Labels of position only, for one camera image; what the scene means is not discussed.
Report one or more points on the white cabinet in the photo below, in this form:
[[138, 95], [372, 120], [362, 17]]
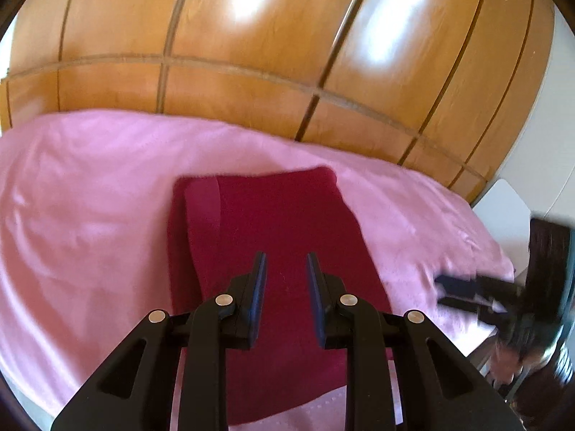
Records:
[[503, 224]]

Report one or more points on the person's right hand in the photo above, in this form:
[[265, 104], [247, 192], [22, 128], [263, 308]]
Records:
[[507, 361]]

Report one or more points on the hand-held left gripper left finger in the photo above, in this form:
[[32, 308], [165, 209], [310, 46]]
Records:
[[258, 296]]

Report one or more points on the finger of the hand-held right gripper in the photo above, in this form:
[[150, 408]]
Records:
[[462, 304], [456, 286]]

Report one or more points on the wooden wardrobe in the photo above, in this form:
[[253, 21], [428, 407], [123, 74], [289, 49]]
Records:
[[269, 54]]

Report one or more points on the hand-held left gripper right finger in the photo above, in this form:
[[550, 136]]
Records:
[[314, 296]]

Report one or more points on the pink blanket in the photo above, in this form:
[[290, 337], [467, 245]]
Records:
[[90, 233]]

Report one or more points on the maroon embroidered sweater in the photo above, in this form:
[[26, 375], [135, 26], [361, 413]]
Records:
[[278, 215]]

